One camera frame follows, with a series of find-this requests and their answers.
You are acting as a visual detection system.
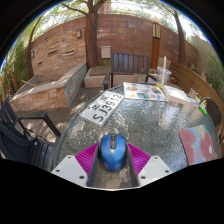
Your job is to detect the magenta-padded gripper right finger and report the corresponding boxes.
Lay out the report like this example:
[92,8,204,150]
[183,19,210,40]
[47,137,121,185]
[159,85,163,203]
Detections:
[124,142,174,188]

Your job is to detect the curved wooden bench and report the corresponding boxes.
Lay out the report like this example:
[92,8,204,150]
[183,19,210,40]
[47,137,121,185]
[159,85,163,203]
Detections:
[168,61,224,144]

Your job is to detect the clear plastic cup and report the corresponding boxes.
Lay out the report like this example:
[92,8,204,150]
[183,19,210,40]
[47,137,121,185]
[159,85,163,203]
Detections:
[155,66,172,88]

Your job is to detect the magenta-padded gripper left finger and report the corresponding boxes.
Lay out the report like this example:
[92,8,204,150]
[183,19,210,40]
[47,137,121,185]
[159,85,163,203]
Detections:
[50,142,103,188]

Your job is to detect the thin curved tree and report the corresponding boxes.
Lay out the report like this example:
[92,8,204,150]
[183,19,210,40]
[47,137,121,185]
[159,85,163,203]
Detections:
[26,14,44,79]

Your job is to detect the stone raised basin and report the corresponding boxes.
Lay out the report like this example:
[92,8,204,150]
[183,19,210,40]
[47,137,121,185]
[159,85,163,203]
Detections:
[9,61,88,113]

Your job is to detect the metal mesh chair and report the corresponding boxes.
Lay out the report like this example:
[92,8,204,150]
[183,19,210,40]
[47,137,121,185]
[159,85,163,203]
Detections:
[198,97,224,134]

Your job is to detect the beige wall utility box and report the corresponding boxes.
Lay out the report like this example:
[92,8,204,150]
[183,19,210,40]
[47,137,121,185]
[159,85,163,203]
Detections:
[100,45,112,60]

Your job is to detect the colourful printed sheet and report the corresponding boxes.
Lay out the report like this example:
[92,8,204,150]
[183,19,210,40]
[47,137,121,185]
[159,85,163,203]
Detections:
[123,81,169,103]

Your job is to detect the white drinking straw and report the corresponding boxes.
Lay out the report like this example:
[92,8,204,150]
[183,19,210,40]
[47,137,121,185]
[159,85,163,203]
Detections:
[161,55,167,86]

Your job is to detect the stone tree base block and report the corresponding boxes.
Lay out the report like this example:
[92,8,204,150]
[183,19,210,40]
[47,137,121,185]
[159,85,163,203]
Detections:
[83,65,113,89]

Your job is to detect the slender leaning tree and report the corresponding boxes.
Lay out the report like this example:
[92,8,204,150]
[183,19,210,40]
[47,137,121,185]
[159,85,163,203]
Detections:
[159,3,188,66]

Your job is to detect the wooden lamp post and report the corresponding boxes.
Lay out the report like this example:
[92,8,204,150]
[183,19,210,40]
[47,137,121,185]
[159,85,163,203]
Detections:
[149,18,162,70]

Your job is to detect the black slatted armchair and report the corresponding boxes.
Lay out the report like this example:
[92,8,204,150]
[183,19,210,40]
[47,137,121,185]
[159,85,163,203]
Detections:
[0,96,63,171]

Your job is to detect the blue computer mouse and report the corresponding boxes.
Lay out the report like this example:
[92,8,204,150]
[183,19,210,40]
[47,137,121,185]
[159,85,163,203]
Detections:
[98,133,128,173]

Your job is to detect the small green box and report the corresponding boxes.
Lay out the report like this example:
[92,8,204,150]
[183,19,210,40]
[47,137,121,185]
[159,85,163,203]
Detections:
[198,103,209,117]

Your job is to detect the white license plate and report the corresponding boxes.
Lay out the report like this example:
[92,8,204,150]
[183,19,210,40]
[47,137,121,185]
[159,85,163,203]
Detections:
[79,90,125,128]

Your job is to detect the thick forked tree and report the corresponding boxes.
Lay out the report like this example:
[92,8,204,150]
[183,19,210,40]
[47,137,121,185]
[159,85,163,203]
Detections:
[61,0,108,69]

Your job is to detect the dark slatted armchair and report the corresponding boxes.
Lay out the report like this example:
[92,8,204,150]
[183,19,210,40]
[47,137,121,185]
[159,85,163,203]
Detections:
[102,52,158,91]

